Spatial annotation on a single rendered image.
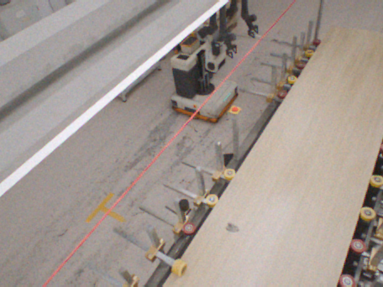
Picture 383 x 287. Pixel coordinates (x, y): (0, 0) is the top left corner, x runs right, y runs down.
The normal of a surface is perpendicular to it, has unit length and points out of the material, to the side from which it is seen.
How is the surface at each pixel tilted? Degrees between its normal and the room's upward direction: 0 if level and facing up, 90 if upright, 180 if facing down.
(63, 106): 61
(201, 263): 0
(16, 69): 90
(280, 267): 0
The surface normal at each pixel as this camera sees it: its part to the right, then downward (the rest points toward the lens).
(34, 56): 0.84, 0.31
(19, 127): 0.68, -0.07
